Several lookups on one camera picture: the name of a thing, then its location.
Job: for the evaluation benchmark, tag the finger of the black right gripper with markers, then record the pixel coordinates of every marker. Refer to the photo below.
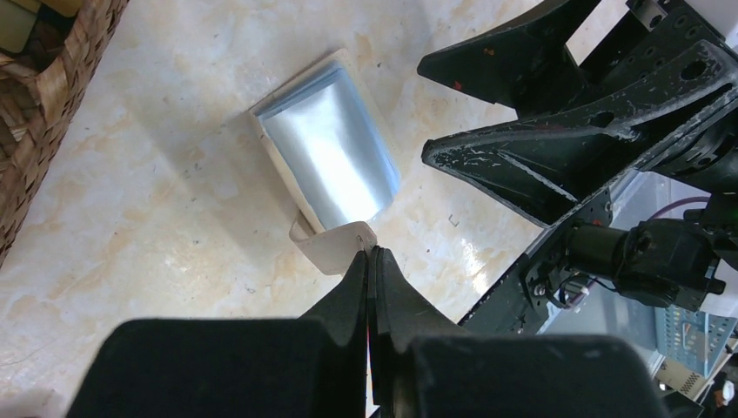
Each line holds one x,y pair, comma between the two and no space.
547,167
523,64

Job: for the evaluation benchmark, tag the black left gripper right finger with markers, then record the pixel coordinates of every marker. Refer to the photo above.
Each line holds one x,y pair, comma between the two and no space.
425,365

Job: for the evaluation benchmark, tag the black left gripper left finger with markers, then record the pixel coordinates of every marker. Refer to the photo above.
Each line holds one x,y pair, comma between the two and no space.
310,366

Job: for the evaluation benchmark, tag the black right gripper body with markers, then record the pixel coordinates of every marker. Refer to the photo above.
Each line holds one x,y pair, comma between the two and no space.
658,262

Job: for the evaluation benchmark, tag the brown woven basket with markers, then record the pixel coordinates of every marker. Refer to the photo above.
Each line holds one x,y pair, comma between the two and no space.
42,87

